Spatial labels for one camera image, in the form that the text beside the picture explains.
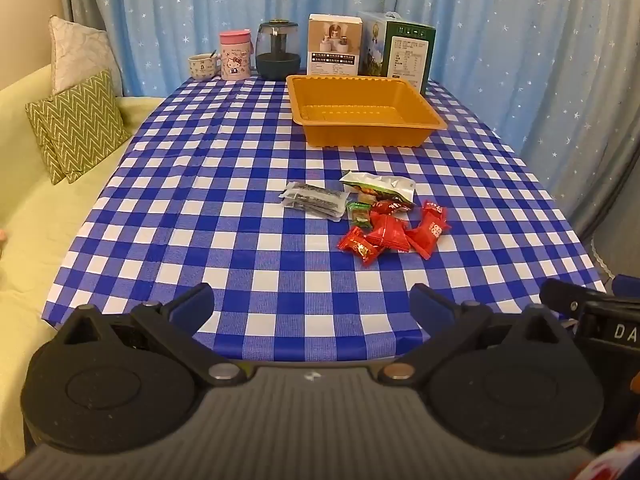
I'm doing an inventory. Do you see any yellow plastic tray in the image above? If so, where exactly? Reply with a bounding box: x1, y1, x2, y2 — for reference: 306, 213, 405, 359
286, 75, 448, 148

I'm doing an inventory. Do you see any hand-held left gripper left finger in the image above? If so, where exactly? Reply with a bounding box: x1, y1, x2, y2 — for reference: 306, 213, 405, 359
52, 282, 249, 387

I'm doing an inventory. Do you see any green carton box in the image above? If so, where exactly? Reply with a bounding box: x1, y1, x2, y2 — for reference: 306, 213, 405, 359
357, 11, 437, 96

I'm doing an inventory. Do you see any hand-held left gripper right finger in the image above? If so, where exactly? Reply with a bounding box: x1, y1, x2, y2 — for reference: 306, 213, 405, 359
380, 283, 571, 388

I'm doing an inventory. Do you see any dark green humidifier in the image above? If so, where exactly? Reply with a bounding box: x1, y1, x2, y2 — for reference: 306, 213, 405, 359
256, 20, 302, 81

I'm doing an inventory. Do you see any grey lace-trimmed curtain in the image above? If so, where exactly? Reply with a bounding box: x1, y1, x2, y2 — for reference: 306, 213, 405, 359
590, 150, 640, 281

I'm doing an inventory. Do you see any white product box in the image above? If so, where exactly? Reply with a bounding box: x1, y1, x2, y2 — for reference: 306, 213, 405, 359
306, 14, 363, 77

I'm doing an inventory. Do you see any red white patterned cloth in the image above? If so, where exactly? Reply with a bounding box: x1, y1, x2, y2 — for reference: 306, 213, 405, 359
575, 447, 640, 480

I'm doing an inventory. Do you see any blue checkered tablecloth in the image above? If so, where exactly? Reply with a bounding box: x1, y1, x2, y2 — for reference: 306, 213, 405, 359
42, 76, 608, 363

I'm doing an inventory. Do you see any white cushion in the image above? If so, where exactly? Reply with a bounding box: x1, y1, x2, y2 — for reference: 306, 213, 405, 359
48, 15, 123, 98

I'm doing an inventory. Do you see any green zigzag cushion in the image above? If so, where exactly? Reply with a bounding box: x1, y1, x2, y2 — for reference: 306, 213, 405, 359
37, 130, 68, 186
25, 69, 132, 183

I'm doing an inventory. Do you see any black snack packet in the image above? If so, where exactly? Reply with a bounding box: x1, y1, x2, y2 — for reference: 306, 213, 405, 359
279, 181, 349, 221

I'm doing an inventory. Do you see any pink cartoon thermos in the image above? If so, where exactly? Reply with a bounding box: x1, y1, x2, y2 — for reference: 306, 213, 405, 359
218, 31, 255, 81

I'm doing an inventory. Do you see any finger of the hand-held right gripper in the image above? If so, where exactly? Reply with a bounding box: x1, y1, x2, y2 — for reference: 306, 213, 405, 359
612, 274, 640, 299
540, 278, 608, 319

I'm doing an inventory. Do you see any pale yellow sofa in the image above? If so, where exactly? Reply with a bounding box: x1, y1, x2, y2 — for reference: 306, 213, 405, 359
0, 62, 166, 461

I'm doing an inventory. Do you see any blue star curtain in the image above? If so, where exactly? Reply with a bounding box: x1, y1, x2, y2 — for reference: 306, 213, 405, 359
52, 0, 311, 98
260, 0, 640, 241

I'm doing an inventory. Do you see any small green candy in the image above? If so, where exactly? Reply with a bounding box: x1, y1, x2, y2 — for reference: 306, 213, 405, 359
346, 201, 372, 226

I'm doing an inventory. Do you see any beige patterned cup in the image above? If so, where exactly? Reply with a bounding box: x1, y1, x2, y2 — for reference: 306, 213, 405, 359
188, 53, 222, 81

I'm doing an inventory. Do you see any white green snack packet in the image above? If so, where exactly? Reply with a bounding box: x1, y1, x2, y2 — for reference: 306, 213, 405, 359
340, 170, 416, 208

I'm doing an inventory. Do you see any red candy packet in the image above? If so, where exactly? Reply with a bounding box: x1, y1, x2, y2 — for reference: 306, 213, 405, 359
367, 212, 413, 252
406, 215, 441, 261
337, 226, 386, 267
420, 200, 451, 233

